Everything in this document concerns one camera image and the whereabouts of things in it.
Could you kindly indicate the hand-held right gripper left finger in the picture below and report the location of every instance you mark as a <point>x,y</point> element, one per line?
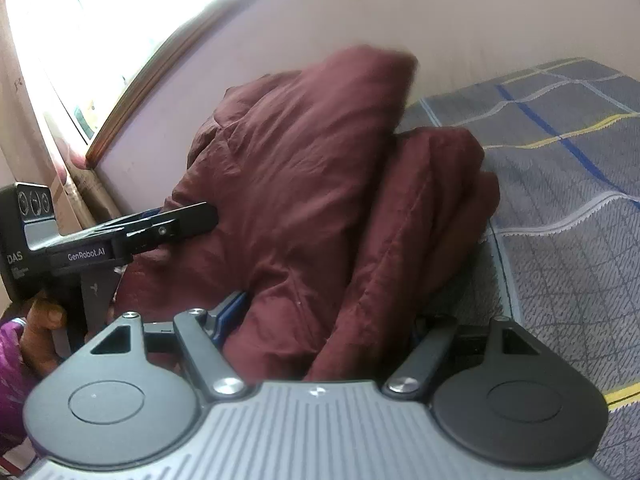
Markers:
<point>231,312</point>

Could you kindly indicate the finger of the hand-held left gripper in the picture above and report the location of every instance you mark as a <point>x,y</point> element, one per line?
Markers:
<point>150,242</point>
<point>195,217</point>

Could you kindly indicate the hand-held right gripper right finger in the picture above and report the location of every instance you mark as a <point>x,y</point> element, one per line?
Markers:
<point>434,342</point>

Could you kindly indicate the maroon garment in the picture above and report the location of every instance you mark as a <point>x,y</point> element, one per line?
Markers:
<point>300,185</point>

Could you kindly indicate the person's left hand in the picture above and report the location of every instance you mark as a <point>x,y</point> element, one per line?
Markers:
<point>44,330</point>

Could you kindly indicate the brown cardboard box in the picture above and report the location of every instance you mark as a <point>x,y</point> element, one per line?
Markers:
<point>80,195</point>

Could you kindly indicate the beige curtain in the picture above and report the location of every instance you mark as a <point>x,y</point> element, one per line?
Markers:
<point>25,100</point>

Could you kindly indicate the wooden framed window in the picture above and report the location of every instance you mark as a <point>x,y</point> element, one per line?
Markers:
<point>110,50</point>

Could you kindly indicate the grey checked bed sheet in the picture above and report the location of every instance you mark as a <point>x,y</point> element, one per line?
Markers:
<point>575,210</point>

